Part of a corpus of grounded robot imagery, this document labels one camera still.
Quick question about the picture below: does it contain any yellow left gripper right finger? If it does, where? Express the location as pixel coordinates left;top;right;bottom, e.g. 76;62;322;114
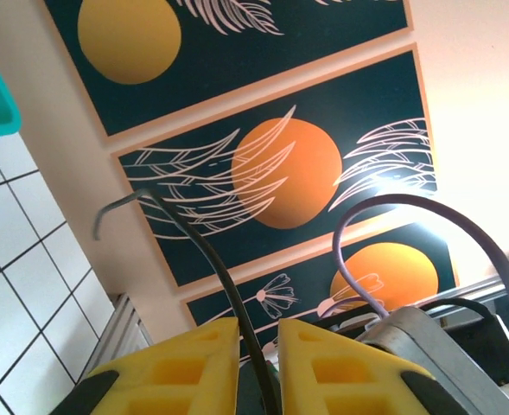
277;318;467;415

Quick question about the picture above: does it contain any black cable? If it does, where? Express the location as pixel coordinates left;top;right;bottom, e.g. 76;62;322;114
92;188;281;415

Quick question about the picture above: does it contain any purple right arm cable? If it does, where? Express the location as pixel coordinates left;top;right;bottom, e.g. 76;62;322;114
332;194;509;390

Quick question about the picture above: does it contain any aluminium frame post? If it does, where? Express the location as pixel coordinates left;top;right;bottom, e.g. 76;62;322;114
426;275;509;309

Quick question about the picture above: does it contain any aluminium table edge rail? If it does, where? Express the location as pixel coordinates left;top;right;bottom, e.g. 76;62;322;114
85;292;151;377

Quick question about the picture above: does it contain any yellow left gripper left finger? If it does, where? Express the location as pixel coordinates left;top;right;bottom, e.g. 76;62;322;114
54;316;241;415

